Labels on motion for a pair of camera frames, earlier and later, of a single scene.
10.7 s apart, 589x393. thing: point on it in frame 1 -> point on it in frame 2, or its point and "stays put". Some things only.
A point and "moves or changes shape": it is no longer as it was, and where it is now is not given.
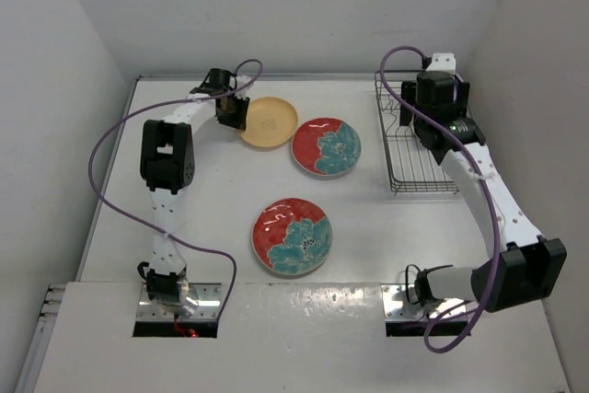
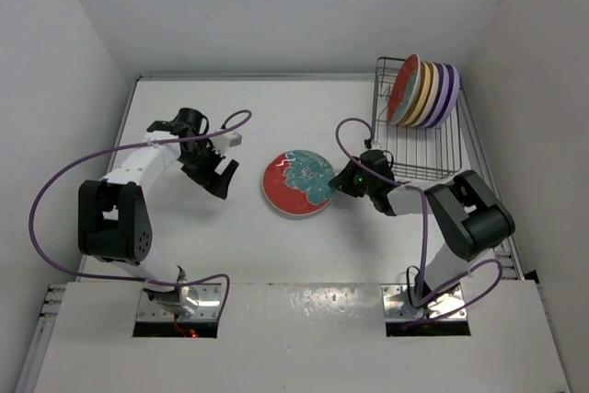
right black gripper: (460, 98) -> (343, 182)
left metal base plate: (208, 295) stays put
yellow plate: (270, 121) moves or changes shape
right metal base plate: (400, 304) stays put
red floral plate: (292, 236) -> (297, 182)
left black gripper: (236, 121) -> (213, 181)
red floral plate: (326, 146) -> (403, 88)
